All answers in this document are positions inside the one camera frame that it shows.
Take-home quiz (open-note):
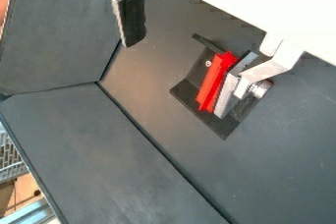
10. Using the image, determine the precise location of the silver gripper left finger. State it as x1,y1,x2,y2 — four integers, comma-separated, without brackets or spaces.
112,0,146,47

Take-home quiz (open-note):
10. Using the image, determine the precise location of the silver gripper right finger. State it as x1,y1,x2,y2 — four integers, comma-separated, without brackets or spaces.
214,32,303,118

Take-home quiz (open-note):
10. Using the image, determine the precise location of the red star-profile bar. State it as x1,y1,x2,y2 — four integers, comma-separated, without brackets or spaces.
196,51,238,113

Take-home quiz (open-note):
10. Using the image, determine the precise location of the black curved fixture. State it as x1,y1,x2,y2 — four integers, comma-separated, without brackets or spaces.
170,33,274,140

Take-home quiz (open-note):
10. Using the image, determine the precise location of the grey slotted crate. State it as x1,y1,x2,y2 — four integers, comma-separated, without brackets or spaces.
0,123,28,184

